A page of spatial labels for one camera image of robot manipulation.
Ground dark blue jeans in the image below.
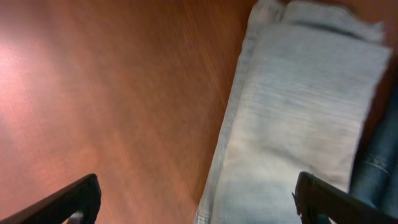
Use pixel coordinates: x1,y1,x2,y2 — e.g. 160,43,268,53
349,89,397,218

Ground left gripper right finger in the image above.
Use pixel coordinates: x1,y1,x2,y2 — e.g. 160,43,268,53
292,172,397,224

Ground light blue jeans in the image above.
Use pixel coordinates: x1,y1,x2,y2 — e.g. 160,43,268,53
194,0,392,224

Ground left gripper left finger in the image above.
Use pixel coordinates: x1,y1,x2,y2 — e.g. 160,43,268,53
1,174,101,224

